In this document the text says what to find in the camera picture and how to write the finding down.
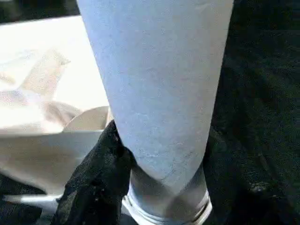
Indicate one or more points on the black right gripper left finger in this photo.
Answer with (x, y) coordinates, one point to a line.
(91, 187)

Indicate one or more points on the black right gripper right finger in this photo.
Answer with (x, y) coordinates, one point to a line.
(248, 197)

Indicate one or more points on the white plastic table top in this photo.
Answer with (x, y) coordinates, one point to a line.
(47, 93)

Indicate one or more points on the white plastic table leg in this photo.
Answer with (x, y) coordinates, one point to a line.
(159, 84)

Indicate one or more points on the black table mat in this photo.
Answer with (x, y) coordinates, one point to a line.
(262, 70)

